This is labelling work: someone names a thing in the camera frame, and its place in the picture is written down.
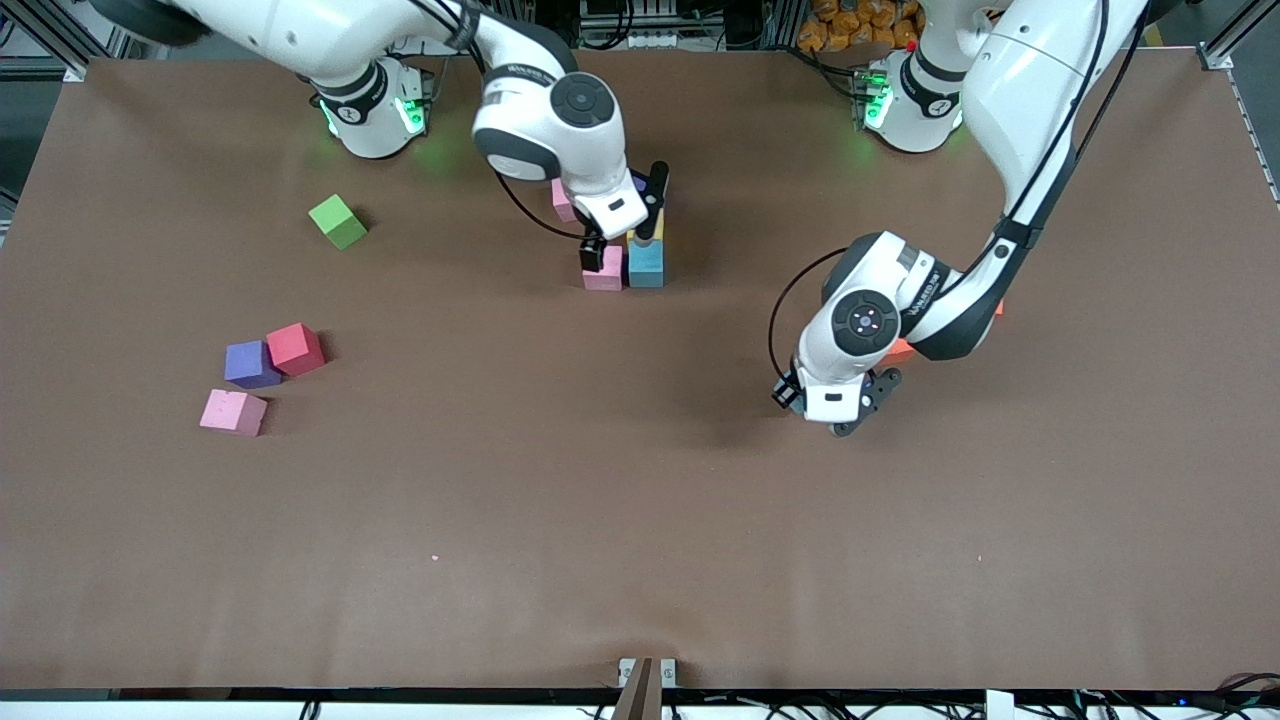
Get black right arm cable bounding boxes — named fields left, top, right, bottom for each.
left=495, top=170, right=591, bottom=241

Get brown pole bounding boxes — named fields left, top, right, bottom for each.
left=610, top=657, right=663, bottom=720

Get bag of orange items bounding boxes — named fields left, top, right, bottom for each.
left=797, top=0, right=926, bottom=53

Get aluminium table side rail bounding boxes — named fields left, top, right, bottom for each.
left=1228, top=72, right=1280, bottom=206

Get red foam block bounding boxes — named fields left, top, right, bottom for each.
left=266, top=322, right=327, bottom=378

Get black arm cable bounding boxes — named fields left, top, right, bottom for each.
left=495, top=170, right=591, bottom=241
left=768, top=247, right=851, bottom=381

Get aluminium frame profile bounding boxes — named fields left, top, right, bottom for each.
left=1205, top=0, right=1280, bottom=61

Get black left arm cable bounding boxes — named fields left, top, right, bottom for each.
left=768, top=247, right=851, bottom=381

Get white metal bracket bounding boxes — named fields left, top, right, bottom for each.
left=618, top=657, right=677, bottom=689

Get white electrical device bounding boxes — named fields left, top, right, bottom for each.
left=580, top=0, right=681, bottom=51

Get green foam block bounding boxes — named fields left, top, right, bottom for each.
left=308, top=193, right=369, bottom=251

